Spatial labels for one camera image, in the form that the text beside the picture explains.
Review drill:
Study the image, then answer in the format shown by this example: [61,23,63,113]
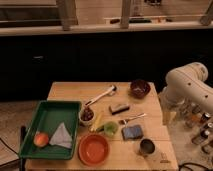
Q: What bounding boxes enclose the white handled brush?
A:
[85,85,117,106]

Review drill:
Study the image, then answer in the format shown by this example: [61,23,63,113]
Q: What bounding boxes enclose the red apple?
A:
[33,132,49,147]

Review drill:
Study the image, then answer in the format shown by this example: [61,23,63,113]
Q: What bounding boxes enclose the white cup with dark contents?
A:
[79,107,95,126]

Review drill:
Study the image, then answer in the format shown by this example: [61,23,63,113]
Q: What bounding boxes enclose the yellow banana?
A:
[90,114,103,132]

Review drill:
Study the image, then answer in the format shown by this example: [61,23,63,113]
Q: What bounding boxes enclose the green plastic tray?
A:
[19,101,81,160]

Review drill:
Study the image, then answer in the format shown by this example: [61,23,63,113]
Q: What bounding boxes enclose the metal cup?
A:
[139,139,155,157]

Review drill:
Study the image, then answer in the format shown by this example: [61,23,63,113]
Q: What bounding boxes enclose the blue sponge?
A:
[122,125,143,140]

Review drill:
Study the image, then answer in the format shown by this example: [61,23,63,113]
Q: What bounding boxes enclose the green plastic cup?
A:
[104,122,118,137]

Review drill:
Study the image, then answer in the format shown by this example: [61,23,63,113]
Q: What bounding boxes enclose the wooden table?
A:
[25,82,178,171]

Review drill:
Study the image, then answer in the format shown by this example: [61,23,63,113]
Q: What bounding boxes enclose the metal fork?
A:
[118,113,146,125]

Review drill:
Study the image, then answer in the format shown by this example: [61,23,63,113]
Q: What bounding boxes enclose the red orange bowl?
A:
[78,134,110,166]

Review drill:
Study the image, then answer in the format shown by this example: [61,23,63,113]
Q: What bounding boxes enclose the black whiteboard eraser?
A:
[109,103,130,115]

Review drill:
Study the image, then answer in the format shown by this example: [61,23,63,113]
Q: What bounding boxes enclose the dark brown bowl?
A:
[130,79,151,99]

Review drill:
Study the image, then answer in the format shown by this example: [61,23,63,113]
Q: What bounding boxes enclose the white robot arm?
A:
[159,62,213,125]

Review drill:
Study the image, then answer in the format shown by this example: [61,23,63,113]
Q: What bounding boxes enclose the grey folded cloth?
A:
[49,122,72,149]

